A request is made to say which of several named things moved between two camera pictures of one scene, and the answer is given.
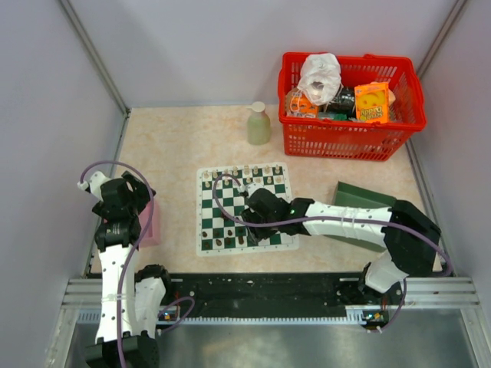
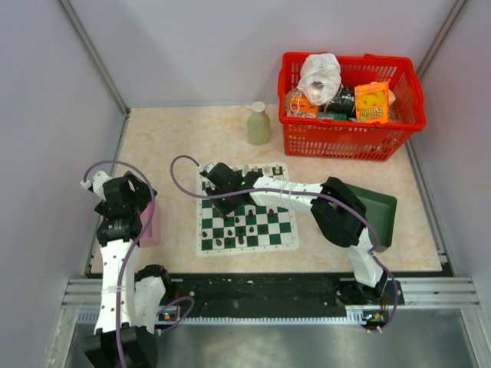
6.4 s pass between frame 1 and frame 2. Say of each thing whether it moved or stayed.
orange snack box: stayed
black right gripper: moved
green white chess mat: stayed
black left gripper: stayed
